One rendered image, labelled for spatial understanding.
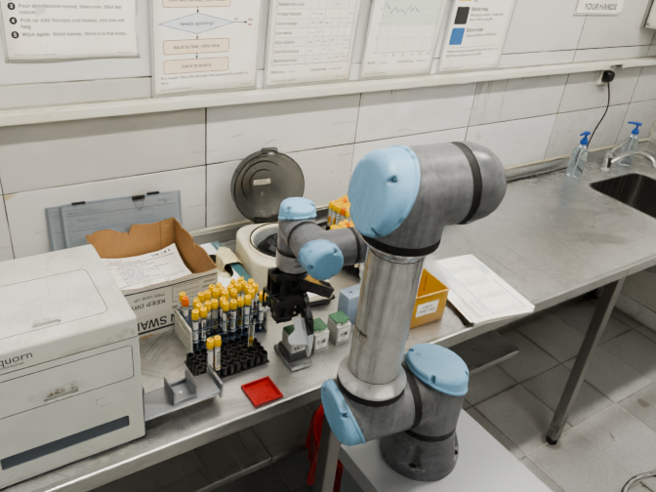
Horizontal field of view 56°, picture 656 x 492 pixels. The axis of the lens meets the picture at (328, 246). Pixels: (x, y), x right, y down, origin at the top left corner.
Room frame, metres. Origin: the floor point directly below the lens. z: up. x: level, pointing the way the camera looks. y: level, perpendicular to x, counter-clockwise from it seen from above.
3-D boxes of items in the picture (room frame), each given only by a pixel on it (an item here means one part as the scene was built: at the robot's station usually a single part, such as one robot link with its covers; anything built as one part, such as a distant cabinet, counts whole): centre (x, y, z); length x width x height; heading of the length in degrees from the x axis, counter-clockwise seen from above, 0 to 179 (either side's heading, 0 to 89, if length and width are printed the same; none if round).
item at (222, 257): (1.39, 0.28, 0.92); 0.24 x 0.12 x 0.10; 37
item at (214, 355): (1.09, 0.20, 0.93); 0.17 x 0.09 x 0.11; 127
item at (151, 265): (1.30, 0.44, 0.95); 0.29 x 0.25 x 0.15; 37
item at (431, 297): (1.38, -0.24, 0.93); 0.13 x 0.13 x 0.10; 34
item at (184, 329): (1.20, 0.23, 0.91); 0.20 x 0.10 x 0.07; 127
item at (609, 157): (2.62, -1.30, 0.94); 0.24 x 0.17 x 0.14; 37
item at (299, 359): (1.13, 0.05, 0.89); 0.09 x 0.05 x 0.04; 36
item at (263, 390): (1.01, 0.11, 0.88); 0.07 x 0.07 x 0.01; 37
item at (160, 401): (0.92, 0.28, 0.92); 0.21 x 0.07 x 0.05; 127
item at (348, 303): (1.31, -0.09, 0.92); 0.10 x 0.07 x 0.10; 129
